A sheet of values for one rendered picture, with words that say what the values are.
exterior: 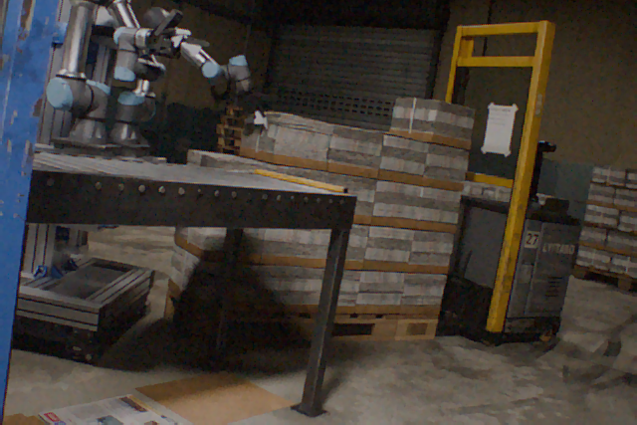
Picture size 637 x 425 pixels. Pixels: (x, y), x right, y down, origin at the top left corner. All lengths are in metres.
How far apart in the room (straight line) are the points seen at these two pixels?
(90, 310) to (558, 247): 2.76
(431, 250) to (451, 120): 0.70
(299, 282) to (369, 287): 0.42
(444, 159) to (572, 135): 6.07
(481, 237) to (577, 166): 5.46
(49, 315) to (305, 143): 1.38
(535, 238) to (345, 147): 1.34
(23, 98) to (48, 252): 1.75
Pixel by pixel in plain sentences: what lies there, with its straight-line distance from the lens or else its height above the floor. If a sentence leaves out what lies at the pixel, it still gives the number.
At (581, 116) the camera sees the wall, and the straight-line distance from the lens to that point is 9.66.
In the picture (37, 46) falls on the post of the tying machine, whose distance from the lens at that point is 1.31.
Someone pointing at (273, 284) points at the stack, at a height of 0.28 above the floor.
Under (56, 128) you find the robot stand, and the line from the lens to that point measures 2.94.
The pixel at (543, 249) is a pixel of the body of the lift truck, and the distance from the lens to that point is 4.17.
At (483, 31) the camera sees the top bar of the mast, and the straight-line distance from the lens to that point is 4.32.
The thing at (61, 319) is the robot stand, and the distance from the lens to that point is 2.70.
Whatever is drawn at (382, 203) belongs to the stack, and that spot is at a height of 0.72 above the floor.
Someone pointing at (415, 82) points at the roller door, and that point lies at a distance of 10.70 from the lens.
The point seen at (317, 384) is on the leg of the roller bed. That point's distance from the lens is 2.52.
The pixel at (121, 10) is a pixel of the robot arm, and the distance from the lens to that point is 2.69.
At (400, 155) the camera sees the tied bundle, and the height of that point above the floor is 0.97.
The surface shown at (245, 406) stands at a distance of 2.52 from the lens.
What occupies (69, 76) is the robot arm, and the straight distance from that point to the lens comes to 2.61.
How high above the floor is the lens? 0.95
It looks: 3 degrees down
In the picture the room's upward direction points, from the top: 10 degrees clockwise
